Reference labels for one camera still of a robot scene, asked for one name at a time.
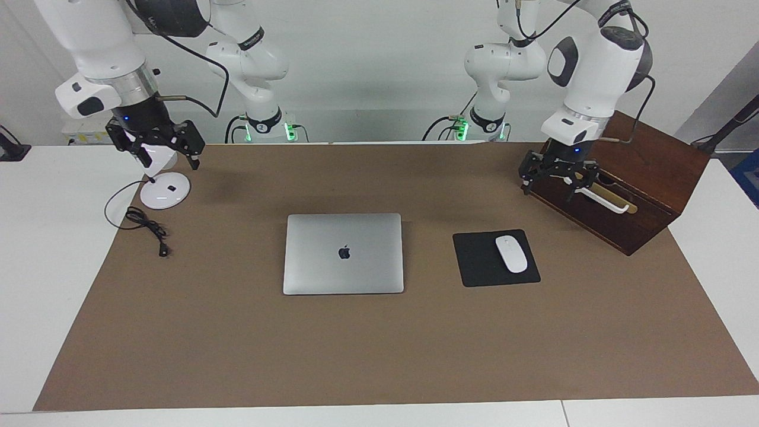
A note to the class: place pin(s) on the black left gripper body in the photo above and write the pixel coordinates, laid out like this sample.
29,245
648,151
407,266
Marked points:
566,157

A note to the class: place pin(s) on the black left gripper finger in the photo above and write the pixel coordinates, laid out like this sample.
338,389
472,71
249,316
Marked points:
529,169
584,175

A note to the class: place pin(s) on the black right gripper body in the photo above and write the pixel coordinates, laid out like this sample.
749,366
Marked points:
145,121

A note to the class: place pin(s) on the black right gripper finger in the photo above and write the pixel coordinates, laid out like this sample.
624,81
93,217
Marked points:
193,145
130,145

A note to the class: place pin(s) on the silver grey laptop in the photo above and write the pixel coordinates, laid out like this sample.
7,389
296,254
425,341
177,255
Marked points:
356,273

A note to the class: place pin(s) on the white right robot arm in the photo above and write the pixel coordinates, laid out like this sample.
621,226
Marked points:
95,41

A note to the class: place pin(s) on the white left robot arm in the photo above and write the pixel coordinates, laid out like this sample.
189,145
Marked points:
593,71

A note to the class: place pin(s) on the white power strip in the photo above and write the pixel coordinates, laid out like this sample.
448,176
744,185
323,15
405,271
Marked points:
83,137

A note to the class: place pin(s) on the white desk lamp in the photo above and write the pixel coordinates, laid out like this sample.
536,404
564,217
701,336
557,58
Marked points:
166,193

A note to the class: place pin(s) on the dark brown wooden box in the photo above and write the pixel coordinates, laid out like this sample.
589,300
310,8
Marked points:
652,178

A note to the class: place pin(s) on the white computer mouse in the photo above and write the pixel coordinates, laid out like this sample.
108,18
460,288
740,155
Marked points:
511,254

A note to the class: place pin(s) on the black mouse pad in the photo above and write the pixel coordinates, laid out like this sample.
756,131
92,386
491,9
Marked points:
474,261

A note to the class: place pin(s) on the black stand pole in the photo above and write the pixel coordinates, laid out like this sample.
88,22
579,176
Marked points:
726,127

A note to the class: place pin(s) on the blue crate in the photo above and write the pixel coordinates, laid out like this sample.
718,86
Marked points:
748,178

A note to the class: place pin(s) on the brown table mat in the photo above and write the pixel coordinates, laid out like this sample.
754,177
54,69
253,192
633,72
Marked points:
379,344

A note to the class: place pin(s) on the black clamp mount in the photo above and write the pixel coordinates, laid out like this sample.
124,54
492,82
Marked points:
12,151

